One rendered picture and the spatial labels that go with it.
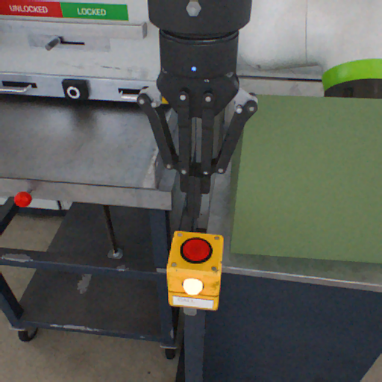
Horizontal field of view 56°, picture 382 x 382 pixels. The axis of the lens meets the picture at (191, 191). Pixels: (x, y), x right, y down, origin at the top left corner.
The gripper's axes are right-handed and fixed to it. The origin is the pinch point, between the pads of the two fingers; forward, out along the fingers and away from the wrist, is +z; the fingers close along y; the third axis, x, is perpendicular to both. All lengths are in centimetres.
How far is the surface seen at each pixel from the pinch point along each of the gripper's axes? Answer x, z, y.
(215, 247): -1.2, 12.2, -3.3
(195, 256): 1.3, 11.7, -0.4
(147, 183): -20.7, 17.2, 12.0
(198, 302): 3.8, 20.0, -1.2
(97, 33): -49, -3, 28
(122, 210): -79, 85, 41
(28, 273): -52, 103, 78
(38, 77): -52, 11, 48
